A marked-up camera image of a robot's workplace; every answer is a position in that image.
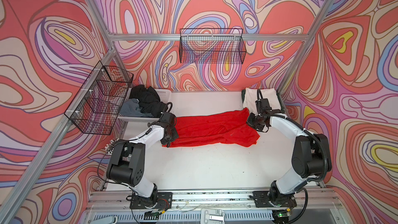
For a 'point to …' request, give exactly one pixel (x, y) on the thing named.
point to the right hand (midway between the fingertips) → (249, 126)
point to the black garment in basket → (148, 99)
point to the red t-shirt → (231, 127)
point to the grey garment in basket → (130, 108)
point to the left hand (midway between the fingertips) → (176, 136)
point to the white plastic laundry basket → (165, 95)
